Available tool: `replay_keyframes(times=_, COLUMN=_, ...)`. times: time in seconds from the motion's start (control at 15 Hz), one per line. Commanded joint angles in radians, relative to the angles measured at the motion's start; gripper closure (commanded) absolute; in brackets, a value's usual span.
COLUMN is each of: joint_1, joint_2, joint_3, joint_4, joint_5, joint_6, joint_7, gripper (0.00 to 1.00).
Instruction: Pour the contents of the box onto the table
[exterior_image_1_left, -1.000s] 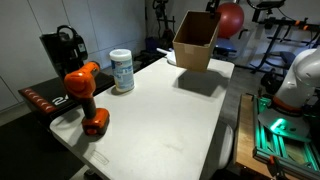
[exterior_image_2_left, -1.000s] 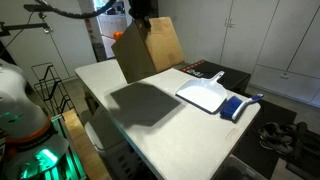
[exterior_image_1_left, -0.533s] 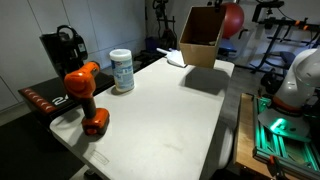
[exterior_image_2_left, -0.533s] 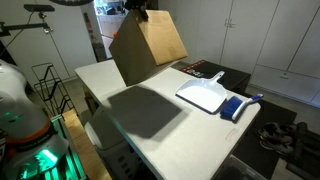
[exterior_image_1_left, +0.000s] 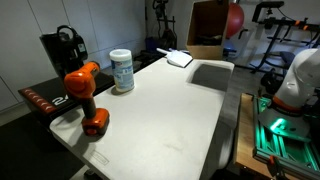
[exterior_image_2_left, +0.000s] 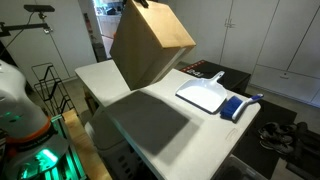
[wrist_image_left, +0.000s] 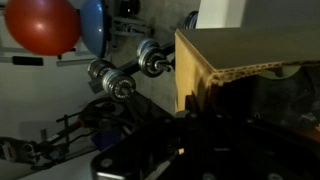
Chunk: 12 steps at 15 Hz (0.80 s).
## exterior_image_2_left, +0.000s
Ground black plyo box red print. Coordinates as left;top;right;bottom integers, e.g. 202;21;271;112
179;59;252;96

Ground black camera on stand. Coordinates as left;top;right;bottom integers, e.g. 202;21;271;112
23;3;56;14

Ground blue hand brush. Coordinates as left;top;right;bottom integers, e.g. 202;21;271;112
219;93;264;122

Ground black wire rack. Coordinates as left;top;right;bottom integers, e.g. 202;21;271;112
31;62;76;116

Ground black floor mat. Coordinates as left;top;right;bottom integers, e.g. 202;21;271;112
232;94;298;180

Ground white wall cabinets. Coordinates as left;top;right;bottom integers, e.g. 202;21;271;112
166;0;320;108

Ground white laundry basket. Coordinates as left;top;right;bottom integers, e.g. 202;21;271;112
84;108;149;180

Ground white plastic dustpan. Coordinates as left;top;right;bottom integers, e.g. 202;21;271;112
175;70;229;114

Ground clear plastic storage bin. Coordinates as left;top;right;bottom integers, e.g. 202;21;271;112
213;154;268;180

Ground aluminium base frame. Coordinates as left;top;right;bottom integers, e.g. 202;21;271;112
19;114;88;180

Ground grey sports shoe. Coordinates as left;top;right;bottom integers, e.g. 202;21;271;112
258;121;294;141
259;136;295;156

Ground brown cardboard box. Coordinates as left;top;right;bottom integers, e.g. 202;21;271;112
109;0;197;91

